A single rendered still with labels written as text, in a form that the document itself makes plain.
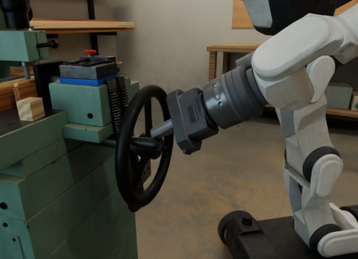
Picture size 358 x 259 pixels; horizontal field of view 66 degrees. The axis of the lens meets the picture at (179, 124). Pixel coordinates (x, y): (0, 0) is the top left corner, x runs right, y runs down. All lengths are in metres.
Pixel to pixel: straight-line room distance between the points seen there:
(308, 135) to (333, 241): 0.45
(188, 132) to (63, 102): 0.32
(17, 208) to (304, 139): 0.84
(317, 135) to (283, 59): 0.65
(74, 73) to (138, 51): 3.87
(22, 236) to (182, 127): 0.42
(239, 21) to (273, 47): 3.38
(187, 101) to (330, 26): 0.24
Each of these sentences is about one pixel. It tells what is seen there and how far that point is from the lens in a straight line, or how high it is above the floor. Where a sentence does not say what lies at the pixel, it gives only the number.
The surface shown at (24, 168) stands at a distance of 0.62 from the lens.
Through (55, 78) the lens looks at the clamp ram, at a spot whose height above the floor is 0.96.
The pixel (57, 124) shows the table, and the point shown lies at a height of 0.88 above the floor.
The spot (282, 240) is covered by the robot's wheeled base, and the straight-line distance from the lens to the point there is 1.43.
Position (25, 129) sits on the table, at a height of 0.90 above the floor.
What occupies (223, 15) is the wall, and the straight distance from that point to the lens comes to 3.89.
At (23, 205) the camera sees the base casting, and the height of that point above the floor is 0.75.
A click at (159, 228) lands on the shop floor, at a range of 1.67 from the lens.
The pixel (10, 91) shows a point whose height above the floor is 0.94.
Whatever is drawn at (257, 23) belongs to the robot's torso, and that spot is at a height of 1.09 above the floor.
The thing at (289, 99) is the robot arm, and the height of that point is 0.97.
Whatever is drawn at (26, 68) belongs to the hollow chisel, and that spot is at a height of 0.98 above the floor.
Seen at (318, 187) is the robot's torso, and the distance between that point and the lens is 1.07.
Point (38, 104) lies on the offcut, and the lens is 0.64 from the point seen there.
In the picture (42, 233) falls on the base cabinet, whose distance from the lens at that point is 0.71.
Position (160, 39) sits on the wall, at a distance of 4.28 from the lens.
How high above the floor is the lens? 1.08
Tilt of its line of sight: 20 degrees down
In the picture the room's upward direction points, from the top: straight up
